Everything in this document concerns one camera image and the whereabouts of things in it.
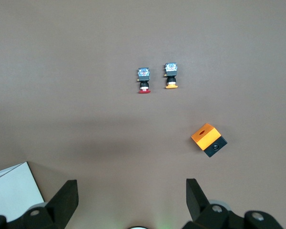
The red push button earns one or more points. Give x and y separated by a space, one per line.
143 74

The orange black switch box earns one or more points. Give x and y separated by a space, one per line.
205 139

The yellow push button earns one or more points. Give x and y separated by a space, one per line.
170 68

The white drawer cabinet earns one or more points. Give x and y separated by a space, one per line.
12 190

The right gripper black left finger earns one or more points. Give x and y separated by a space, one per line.
62 202

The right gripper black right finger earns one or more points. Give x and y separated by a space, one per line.
197 205

